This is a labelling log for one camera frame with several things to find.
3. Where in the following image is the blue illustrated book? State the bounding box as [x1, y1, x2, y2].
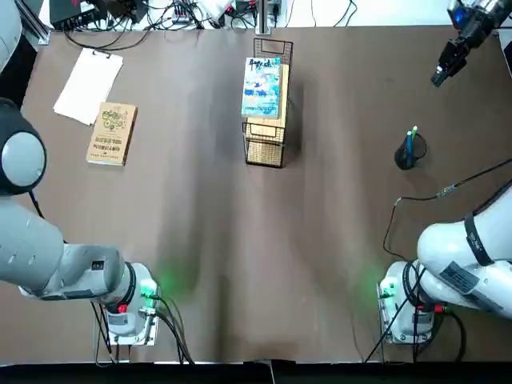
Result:
[241, 58, 282, 120]

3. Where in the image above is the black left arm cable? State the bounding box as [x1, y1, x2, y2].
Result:
[91, 294, 197, 366]

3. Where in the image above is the brown kraft cover book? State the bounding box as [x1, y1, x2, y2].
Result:
[86, 102, 138, 167]

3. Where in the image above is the black wire wooden shelf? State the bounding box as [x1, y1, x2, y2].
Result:
[242, 38, 295, 170]

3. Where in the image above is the black power brick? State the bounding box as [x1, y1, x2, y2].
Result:
[115, 0, 150, 23]

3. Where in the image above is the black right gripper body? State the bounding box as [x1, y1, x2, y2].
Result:
[447, 10, 499, 51]

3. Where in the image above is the aluminium corner frame rail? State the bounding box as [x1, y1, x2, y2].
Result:
[23, 0, 51, 46]

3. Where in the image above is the aluminium frame post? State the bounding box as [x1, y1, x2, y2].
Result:
[255, 0, 275, 35]

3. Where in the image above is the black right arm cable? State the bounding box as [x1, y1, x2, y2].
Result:
[382, 158, 512, 262]

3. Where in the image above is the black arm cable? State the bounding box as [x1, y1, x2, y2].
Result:
[91, 294, 197, 366]
[382, 158, 512, 262]

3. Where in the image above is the white paper clipboard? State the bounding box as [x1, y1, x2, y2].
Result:
[53, 47, 124, 127]

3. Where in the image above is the black box with red logo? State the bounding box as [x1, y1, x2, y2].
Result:
[50, 0, 110, 30]

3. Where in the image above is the black mesh pen holder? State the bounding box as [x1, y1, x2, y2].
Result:
[394, 134, 428, 172]

